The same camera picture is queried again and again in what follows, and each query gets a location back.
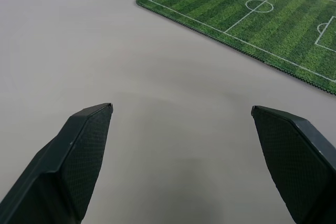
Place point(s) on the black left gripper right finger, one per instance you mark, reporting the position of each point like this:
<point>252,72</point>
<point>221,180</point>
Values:
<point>294,166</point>

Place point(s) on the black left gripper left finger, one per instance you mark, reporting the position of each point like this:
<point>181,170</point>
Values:
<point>65,166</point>

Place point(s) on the green soccer field mat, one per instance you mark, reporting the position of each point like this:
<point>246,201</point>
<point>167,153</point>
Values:
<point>252,16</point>

